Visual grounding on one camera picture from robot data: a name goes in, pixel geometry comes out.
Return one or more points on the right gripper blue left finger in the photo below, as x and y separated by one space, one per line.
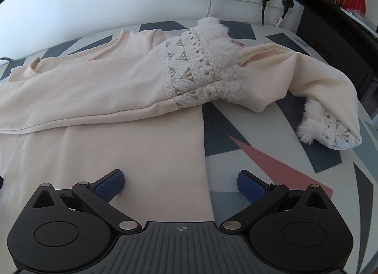
109 186

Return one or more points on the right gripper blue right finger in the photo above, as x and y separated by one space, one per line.
251 187

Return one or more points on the cream long-sleeve top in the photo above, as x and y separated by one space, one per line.
135 103

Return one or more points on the geometric patterned mat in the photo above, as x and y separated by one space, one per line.
265 144

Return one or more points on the black side cabinet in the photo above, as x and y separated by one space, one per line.
336 51

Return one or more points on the black plug right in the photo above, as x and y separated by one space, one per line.
287 5

